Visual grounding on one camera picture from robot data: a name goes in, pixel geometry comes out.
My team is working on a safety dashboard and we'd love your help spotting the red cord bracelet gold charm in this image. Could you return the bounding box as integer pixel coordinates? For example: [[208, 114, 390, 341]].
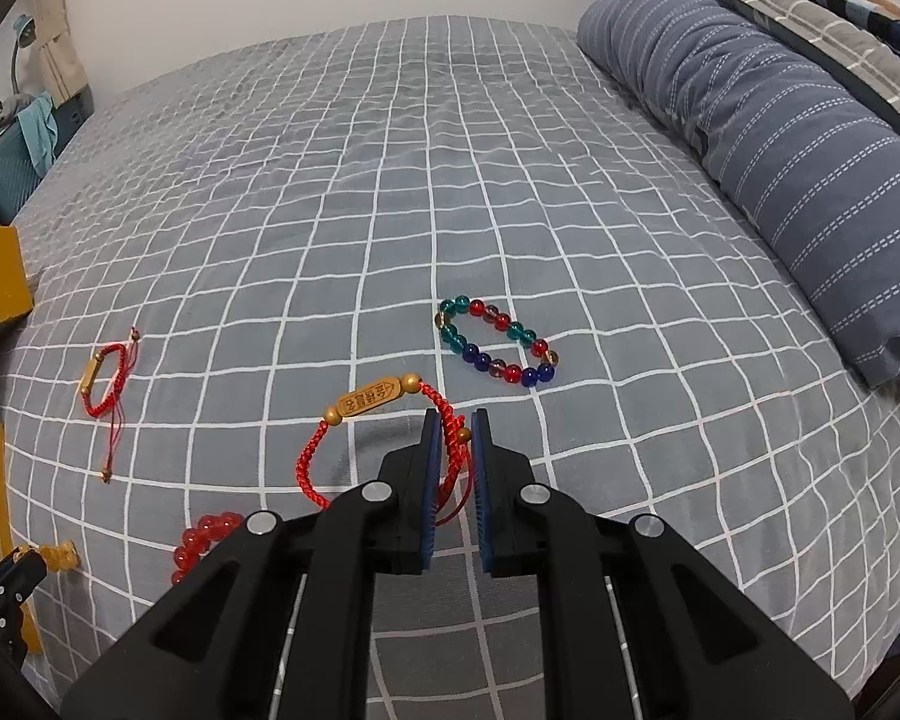
[[293, 370, 476, 529]]

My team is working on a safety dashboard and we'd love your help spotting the grey checked bed sheet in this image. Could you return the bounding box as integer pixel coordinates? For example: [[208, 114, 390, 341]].
[[0, 18, 900, 699]]

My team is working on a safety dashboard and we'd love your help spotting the teal suitcase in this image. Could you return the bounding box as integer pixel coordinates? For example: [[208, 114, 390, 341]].
[[0, 121, 48, 224]]

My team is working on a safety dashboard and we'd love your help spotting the light blue cloth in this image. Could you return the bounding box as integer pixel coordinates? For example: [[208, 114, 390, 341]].
[[16, 91, 59, 177]]

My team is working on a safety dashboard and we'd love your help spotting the blue striped rolled duvet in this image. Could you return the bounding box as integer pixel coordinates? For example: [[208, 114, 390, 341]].
[[577, 0, 900, 387]]

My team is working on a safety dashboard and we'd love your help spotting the beige curtain left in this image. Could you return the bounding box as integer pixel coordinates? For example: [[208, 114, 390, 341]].
[[29, 0, 89, 106]]

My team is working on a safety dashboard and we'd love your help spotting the blue desk lamp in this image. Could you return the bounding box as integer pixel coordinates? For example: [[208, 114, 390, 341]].
[[11, 13, 37, 94]]

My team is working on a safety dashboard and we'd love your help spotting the grey checked pillow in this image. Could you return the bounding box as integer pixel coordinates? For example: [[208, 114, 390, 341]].
[[720, 0, 900, 135]]

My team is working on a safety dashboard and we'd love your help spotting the yellow amber bead bracelet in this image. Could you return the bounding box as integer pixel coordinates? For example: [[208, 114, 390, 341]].
[[14, 538, 83, 572]]

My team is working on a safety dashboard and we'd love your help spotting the red bead bracelet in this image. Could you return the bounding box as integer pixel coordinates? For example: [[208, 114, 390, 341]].
[[168, 510, 247, 589]]

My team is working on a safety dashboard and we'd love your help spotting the red cord bracelet left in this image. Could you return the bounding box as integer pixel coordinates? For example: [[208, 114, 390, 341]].
[[76, 325, 143, 485]]

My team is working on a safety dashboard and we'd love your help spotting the multicolour glass bead bracelet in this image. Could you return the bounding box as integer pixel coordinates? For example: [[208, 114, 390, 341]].
[[435, 294, 561, 391]]

